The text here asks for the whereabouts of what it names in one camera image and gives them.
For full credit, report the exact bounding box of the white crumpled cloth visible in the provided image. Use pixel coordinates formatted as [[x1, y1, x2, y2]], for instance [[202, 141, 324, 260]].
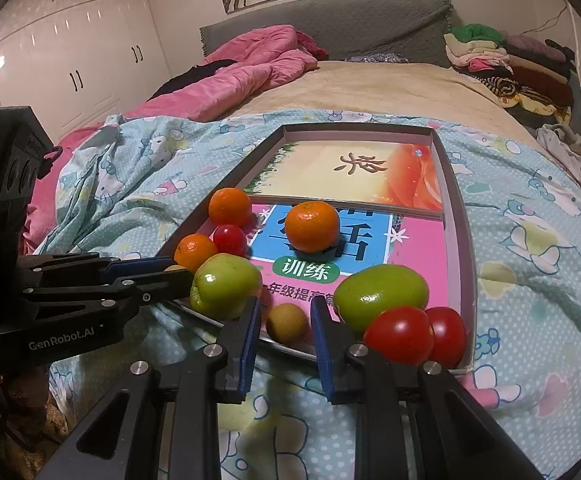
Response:
[[535, 124, 581, 184]]

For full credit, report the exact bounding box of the red cherry tomato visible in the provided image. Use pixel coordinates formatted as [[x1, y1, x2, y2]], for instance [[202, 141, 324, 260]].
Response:
[[426, 307, 467, 370], [363, 307, 435, 366], [212, 224, 248, 257]]

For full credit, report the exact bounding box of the shallow grey cardboard box tray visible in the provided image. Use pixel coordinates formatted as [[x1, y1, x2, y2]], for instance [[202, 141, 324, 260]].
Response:
[[157, 121, 479, 373]]

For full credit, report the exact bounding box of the pink chinese workbook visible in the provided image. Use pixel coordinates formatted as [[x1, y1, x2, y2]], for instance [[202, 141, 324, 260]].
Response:
[[242, 204, 450, 312]]

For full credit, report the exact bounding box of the grey bed headboard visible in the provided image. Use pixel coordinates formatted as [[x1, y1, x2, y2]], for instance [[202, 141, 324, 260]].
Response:
[[200, 0, 453, 68]]

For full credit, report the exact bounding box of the beige bed sheet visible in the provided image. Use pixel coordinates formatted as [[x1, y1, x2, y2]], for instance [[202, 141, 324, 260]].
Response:
[[228, 61, 541, 151]]

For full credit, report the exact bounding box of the small brown longan fruit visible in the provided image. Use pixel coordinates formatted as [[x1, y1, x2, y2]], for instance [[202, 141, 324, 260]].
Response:
[[266, 304, 310, 344]]

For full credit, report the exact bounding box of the white wardrobe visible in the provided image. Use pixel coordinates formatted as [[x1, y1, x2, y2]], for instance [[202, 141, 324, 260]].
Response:
[[0, 0, 170, 141]]

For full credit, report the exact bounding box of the pink padded blanket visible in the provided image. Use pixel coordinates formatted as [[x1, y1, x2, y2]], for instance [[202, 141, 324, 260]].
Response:
[[20, 25, 329, 255]]

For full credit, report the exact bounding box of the large orange tangerine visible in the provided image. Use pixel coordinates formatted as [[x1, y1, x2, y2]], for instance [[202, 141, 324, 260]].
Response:
[[208, 188, 252, 226]]

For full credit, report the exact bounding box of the smooth green apple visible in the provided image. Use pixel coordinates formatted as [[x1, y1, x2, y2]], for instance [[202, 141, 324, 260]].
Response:
[[333, 263, 429, 334]]

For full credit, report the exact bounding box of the green apple with stem dimple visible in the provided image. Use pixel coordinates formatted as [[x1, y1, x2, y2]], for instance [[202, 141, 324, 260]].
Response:
[[190, 252, 262, 321]]

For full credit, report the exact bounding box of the yellow orange chinese book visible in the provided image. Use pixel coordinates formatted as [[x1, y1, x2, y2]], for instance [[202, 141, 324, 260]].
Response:
[[245, 140, 442, 211]]

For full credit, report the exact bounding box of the stack of folded clothes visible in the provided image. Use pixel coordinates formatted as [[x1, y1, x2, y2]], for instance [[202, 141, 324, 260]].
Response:
[[444, 24, 581, 130]]

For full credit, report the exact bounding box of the hello kitty blue quilt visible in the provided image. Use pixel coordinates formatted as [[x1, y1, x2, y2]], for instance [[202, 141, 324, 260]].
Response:
[[38, 110, 581, 479]]

